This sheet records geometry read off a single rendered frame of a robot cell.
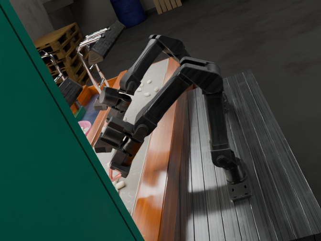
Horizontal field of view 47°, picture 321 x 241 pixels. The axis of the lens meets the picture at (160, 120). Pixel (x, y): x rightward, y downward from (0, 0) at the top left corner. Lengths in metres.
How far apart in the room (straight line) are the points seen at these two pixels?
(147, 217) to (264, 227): 0.33
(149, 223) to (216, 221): 0.20
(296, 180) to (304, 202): 0.10
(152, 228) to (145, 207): 0.10
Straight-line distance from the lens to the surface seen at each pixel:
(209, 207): 1.22
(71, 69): 5.54
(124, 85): 1.51
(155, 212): 1.14
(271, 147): 1.38
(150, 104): 1.11
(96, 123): 1.95
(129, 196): 1.31
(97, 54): 1.87
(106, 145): 1.19
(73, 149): 0.66
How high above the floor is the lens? 1.44
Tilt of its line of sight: 24 degrees down
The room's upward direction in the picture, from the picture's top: 24 degrees counter-clockwise
